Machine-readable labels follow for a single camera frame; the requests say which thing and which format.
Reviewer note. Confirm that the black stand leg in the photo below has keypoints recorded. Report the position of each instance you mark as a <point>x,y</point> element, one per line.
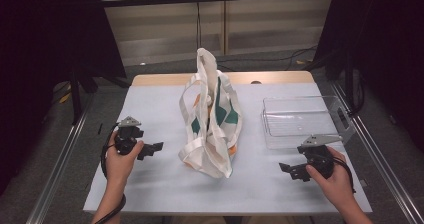
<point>76,100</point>

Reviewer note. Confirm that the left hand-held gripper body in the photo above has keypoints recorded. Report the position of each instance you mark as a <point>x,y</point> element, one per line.
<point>128,130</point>

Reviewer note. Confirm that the white printed tote bag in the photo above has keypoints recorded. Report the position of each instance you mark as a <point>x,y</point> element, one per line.
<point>213,140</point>

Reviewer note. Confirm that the person's left hand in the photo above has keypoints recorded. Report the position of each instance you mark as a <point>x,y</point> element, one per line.
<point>118,165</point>

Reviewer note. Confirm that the clear plastic bin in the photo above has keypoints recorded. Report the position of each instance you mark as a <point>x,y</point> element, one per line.
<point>296,120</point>

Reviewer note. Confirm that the metal frame rail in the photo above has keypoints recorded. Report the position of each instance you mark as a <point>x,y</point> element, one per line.
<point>383,164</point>
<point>56,170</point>

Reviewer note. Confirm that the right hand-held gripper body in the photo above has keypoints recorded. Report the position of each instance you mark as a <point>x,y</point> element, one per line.
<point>318,157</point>

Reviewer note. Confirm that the black curtain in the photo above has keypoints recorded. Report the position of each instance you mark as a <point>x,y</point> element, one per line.
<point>40,50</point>
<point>386,44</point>

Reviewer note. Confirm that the white table mat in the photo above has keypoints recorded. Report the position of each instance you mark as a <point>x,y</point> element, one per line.
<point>160,184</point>

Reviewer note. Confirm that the person's right hand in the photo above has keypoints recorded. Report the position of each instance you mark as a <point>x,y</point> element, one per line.
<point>338,184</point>

